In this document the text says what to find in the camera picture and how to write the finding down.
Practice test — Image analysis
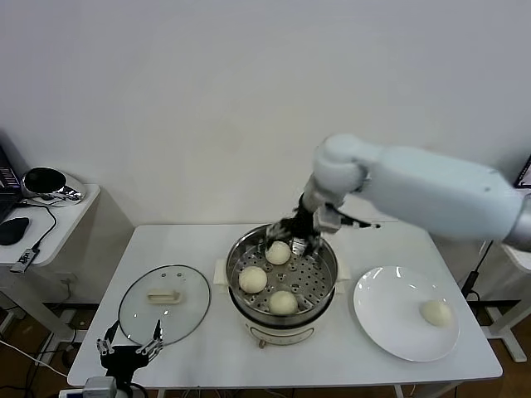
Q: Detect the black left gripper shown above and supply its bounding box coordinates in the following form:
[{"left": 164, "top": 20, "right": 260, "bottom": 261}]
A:
[{"left": 96, "top": 318, "right": 163, "bottom": 381}]

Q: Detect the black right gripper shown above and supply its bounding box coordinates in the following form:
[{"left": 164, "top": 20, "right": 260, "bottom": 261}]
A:
[{"left": 265, "top": 198, "right": 323, "bottom": 258}]

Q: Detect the white steamed baozi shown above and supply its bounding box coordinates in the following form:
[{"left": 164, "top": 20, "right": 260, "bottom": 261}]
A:
[
  {"left": 419, "top": 299, "right": 452, "bottom": 328},
  {"left": 265, "top": 242, "right": 291, "bottom": 266},
  {"left": 268, "top": 289, "right": 299, "bottom": 316},
  {"left": 238, "top": 266, "right": 268, "bottom": 294}
]

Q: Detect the glass lid with cream handle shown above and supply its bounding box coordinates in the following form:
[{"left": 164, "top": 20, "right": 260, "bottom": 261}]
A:
[{"left": 118, "top": 265, "right": 212, "bottom": 348}]

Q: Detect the stainless steel steamer basket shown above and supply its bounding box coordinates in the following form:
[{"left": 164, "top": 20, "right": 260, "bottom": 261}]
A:
[{"left": 212, "top": 222, "right": 349, "bottom": 318}]

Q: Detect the cream electric pot base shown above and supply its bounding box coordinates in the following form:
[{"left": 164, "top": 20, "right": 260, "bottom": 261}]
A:
[{"left": 215, "top": 281, "right": 345, "bottom": 350}]

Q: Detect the white round plate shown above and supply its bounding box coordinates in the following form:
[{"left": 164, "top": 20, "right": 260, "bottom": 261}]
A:
[{"left": 353, "top": 265, "right": 460, "bottom": 362}]

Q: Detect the grey usb hub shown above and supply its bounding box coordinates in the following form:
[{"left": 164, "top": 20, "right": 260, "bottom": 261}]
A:
[{"left": 8, "top": 248, "right": 39, "bottom": 274}]

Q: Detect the white side table with mouse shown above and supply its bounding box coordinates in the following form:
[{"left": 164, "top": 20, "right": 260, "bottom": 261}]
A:
[{"left": 0, "top": 183, "right": 101, "bottom": 345}]

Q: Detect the black computer mouse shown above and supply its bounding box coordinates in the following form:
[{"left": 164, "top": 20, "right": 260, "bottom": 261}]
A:
[{"left": 0, "top": 216, "right": 31, "bottom": 247}]

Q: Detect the black laptop beside chrome object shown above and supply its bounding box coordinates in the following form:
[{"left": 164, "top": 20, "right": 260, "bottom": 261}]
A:
[{"left": 0, "top": 132, "right": 30, "bottom": 221}]

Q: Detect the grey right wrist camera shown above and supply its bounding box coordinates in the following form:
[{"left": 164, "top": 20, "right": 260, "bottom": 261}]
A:
[{"left": 314, "top": 206, "right": 343, "bottom": 234}]

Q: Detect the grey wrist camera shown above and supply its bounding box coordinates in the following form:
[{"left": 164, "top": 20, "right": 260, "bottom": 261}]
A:
[
  {"left": 57, "top": 376, "right": 117, "bottom": 398},
  {"left": 314, "top": 206, "right": 343, "bottom": 234}
]

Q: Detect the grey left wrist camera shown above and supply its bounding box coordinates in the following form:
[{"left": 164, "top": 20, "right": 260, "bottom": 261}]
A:
[{"left": 57, "top": 376, "right": 117, "bottom": 398}]

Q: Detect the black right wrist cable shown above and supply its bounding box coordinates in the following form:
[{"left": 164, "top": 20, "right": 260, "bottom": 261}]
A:
[{"left": 335, "top": 206, "right": 382, "bottom": 230}]

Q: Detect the black floor cable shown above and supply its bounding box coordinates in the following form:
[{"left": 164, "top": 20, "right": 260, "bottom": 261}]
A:
[{"left": 24, "top": 329, "right": 84, "bottom": 368}]

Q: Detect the white floor cable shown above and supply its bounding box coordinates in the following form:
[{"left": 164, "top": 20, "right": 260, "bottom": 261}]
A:
[{"left": 0, "top": 338, "right": 70, "bottom": 379}]

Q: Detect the black usb hub cable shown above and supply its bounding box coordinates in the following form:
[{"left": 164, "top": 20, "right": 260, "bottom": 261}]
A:
[{"left": 18, "top": 198, "right": 57, "bottom": 252}]

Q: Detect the black cable with inline adapter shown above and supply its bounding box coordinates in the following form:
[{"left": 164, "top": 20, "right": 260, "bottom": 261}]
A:
[{"left": 460, "top": 242, "right": 493, "bottom": 303}]

